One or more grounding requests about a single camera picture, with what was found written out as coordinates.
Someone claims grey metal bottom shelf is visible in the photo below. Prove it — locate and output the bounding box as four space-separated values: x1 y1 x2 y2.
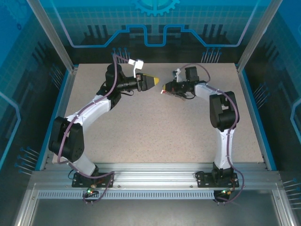
13 182 298 226

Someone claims aluminium left corner post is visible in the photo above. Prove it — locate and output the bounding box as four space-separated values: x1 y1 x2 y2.
26 0 79 73

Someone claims small board with green LED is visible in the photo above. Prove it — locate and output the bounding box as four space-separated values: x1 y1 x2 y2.
220 187 236 196
85 185 99 197

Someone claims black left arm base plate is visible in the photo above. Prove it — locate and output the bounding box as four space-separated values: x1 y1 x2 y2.
71 171 115 188

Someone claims aluminium corner post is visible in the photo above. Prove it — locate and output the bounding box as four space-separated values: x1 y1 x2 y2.
236 0 284 73
26 0 79 73

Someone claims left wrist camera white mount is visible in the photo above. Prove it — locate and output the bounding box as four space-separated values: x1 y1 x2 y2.
128 58 144 80

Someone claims aluminium front mounting rail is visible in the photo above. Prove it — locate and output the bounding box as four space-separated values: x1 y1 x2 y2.
32 162 282 189

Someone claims aluminium right corner post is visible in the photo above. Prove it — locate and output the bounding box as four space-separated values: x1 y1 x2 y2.
236 0 284 73

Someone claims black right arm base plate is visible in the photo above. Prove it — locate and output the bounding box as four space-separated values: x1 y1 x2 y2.
196 171 240 188

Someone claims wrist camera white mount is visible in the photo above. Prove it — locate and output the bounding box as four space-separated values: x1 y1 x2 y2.
172 67 183 83
128 58 144 80

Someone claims black strap keyring with keys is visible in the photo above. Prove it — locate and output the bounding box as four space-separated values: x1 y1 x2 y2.
160 89 192 101

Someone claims slotted grey cable duct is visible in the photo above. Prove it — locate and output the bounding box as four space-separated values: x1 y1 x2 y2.
37 190 265 200

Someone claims blue edged aluminium side rail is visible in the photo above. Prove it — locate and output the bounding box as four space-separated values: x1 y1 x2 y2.
236 67 278 171
39 67 79 171

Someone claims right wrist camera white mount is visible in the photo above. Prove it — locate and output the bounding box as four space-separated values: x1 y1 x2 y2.
172 67 183 83

